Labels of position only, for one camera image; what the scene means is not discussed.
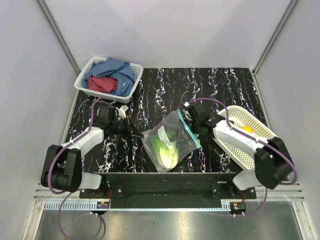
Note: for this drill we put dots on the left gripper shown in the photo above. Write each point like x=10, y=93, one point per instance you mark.
x=131, y=130

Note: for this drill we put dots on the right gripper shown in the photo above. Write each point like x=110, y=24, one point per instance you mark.
x=188, y=120

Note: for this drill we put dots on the clear zip top bag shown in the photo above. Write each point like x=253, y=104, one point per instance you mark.
x=186, y=141

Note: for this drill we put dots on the green fake lettuce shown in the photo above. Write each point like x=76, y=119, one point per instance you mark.
x=166, y=157

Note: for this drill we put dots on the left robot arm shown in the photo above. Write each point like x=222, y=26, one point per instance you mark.
x=62, y=170

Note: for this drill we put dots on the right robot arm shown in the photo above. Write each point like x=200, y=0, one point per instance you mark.
x=272, y=161

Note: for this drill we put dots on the white perforated basket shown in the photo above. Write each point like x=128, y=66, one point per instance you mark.
x=237, y=146

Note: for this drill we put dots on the black marble pattern mat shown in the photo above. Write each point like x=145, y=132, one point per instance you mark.
x=161, y=91

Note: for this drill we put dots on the dark red cloth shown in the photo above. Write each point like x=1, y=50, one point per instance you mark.
x=102, y=84

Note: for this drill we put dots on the blue patterned cloth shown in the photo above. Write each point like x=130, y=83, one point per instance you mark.
x=112, y=68

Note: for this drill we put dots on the grey plastic basket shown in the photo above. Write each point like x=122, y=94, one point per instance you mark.
x=138, y=69

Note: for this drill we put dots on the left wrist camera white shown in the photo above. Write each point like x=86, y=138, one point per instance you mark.
x=121, y=112

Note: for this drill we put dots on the left aluminium frame post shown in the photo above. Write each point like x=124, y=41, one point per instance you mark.
x=44, y=8

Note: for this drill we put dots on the aluminium frame post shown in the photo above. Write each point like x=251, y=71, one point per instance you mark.
x=275, y=35
x=44, y=8

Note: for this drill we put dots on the aluminium rail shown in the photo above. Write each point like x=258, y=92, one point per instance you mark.
x=165, y=203

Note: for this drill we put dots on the right aluminium frame post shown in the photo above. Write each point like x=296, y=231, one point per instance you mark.
x=275, y=35

